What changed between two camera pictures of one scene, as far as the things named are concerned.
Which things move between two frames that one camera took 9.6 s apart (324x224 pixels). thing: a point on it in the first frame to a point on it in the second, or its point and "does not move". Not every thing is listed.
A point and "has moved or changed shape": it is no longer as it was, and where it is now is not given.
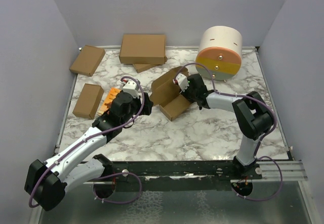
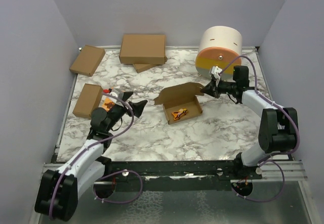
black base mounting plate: [178, 176] does not move
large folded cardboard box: [146, 49] does not move
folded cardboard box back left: [87, 60] does not move
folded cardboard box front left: [89, 100] does not move
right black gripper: [185, 93] to [210, 89]
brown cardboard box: [166, 94] has moved or changed shape
